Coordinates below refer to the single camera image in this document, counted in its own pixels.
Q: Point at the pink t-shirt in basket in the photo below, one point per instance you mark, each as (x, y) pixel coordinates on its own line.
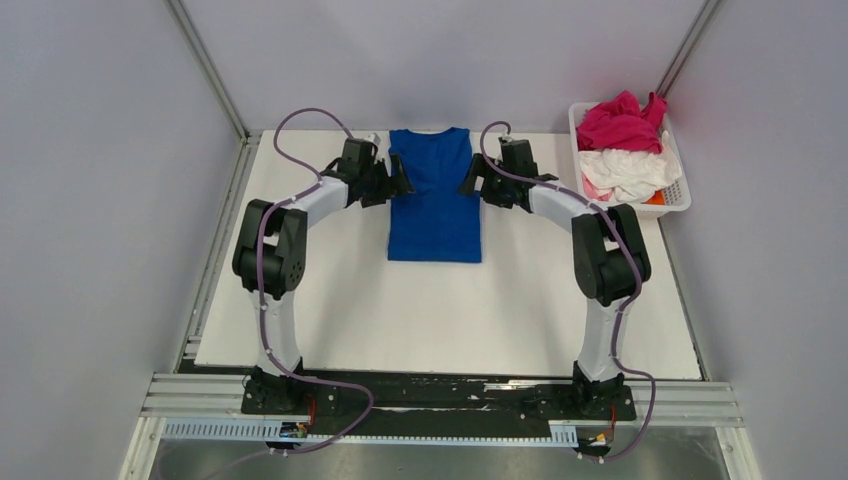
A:
(623, 124)

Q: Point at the aluminium frame rail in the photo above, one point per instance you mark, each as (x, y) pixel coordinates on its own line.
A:
(677, 403)
(696, 31)
(191, 35)

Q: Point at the white slotted cable duct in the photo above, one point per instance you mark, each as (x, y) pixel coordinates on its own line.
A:
(554, 435)

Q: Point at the aluminium frame rail left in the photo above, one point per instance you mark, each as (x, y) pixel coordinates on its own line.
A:
(191, 35)

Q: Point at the white t-shirt in basket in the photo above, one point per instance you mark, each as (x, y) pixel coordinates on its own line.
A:
(625, 176)

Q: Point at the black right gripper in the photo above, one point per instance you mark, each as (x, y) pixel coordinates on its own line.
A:
(479, 168)

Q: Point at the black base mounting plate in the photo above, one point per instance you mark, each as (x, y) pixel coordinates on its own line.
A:
(385, 403)

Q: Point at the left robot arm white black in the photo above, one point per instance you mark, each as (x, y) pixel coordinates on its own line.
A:
(270, 260)

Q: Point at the blue printed t-shirt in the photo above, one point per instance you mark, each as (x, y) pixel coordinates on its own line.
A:
(434, 223)

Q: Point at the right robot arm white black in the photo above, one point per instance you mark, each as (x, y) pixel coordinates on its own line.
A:
(610, 266)

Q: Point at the aluminium front frame rail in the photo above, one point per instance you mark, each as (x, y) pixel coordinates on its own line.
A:
(677, 403)

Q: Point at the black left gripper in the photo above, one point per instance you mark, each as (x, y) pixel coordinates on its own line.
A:
(393, 186)

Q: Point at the orange garment in basket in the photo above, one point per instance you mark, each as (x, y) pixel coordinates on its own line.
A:
(657, 198)

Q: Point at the aluminium frame rail right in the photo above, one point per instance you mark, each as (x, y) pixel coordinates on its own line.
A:
(696, 31)

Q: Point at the white plastic laundry basket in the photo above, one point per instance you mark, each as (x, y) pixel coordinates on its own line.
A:
(677, 197)

